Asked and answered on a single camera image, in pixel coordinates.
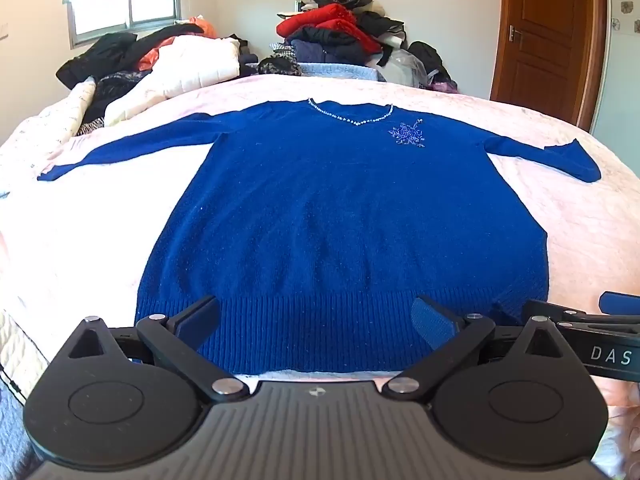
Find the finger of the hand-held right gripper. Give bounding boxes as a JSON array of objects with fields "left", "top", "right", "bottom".
[
  {"left": 522, "top": 299, "right": 640, "bottom": 332},
  {"left": 599, "top": 290, "right": 640, "bottom": 316}
]

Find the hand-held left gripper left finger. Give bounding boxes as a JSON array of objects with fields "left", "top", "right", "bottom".
[{"left": 66, "top": 295, "right": 251, "bottom": 404}]

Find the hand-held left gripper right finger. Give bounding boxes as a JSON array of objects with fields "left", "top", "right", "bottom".
[{"left": 387, "top": 295, "right": 574, "bottom": 404}]

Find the blue knit sweater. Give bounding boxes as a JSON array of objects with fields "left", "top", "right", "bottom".
[{"left": 37, "top": 99, "right": 602, "bottom": 376}]

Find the pink bed blanket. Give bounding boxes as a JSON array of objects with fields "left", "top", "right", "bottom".
[{"left": 0, "top": 74, "right": 640, "bottom": 480}]

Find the white quilted bedspread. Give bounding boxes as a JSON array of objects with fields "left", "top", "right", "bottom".
[{"left": 0, "top": 305, "right": 71, "bottom": 406}]

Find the dark patterned garment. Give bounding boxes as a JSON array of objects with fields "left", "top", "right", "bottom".
[{"left": 80, "top": 71, "right": 152, "bottom": 128}]

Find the clear plastic bag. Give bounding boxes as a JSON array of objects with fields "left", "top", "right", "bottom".
[{"left": 385, "top": 49, "right": 432, "bottom": 88}]

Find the black bag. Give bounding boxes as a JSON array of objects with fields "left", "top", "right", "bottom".
[{"left": 407, "top": 41, "right": 453, "bottom": 85}]

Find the black white patterned garment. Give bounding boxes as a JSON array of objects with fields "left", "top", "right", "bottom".
[{"left": 256, "top": 55, "right": 302, "bottom": 77}]

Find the light blue knitted cloth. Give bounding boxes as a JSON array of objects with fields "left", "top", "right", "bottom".
[{"left": 295, "top": 61, "right": 388, "bottom": 83}]

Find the black jacket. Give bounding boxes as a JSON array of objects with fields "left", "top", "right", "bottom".
[{"left": 55, "top": 22, "right": 205, "bottom": 88}]

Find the navy garment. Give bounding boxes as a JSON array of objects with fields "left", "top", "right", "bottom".
[{"left": 289, "top": 27, "right": 386, "bottom": 67}]

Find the orange garment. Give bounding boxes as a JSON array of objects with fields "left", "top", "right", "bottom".
[{"left": 137, "top": 16, "right": 218, "bottom": 72}]

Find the window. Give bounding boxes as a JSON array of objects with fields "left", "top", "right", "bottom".
[{"left": 66, "top": 0, "right": 182, "bottom": 50}]

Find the red garment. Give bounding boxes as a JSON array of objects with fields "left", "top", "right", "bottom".
[{"left": 276, "top": 3, "right": 383, "bottom": 55}]

